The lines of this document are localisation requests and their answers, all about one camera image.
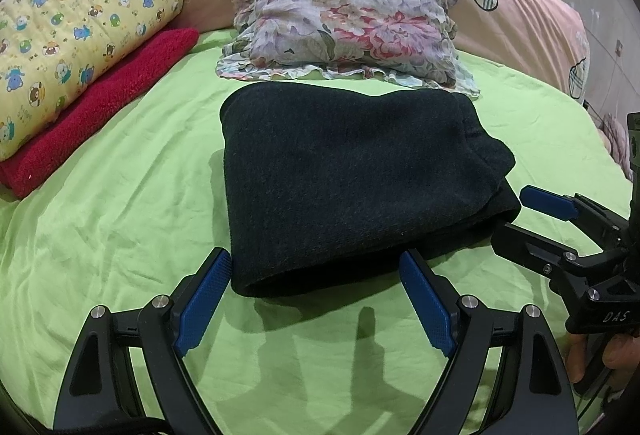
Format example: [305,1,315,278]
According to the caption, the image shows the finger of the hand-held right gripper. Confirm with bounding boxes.
[520,185,631,246]
[490,221,602,278]

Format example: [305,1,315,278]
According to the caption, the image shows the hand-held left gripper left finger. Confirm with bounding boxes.
[52,247,234,435]

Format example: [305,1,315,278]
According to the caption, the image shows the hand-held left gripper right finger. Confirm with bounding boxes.
[398,249,576,435]

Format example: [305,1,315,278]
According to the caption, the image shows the black pants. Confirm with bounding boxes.
[219,82,522,300]

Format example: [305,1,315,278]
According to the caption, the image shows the person's right hand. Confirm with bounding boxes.
[565,331,640,388]

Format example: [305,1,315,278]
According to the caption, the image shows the pink fuzzy cloth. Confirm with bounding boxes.
[599,112,633,178]

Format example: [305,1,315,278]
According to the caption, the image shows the green bed sheet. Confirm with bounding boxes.
[0,27,636,435]

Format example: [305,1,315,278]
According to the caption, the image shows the pink plaid print quilt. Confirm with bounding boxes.
[125,0,591,103]

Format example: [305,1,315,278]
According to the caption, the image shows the red fleece blanket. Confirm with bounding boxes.
[0,28,200,198]

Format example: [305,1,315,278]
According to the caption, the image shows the floral ruffled pillow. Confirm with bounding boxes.
[215,0,481,100]

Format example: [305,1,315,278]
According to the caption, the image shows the yellow cartoon print quilt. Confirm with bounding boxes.
[0,0,186,162]

